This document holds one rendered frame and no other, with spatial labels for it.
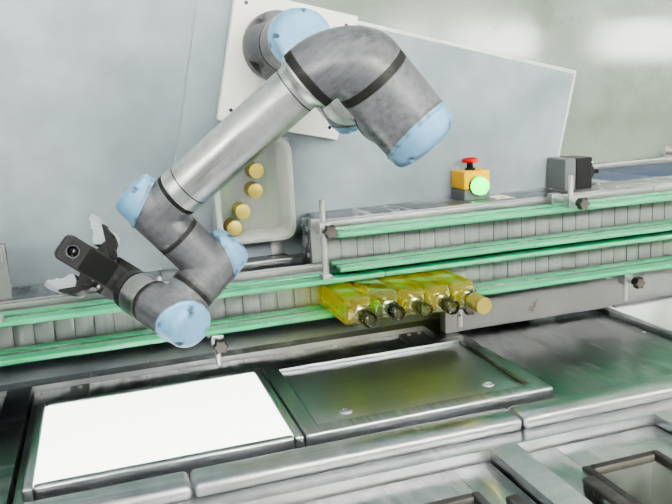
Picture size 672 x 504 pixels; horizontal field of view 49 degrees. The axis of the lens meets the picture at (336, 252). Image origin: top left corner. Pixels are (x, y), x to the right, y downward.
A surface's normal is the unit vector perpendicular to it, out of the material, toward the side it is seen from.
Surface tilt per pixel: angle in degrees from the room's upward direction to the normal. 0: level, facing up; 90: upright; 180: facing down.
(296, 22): 7
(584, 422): 90
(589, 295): 0
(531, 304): 0
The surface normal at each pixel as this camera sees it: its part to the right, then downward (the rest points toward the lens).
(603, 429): 0.31, 0.18
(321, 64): -0.16, 0.18
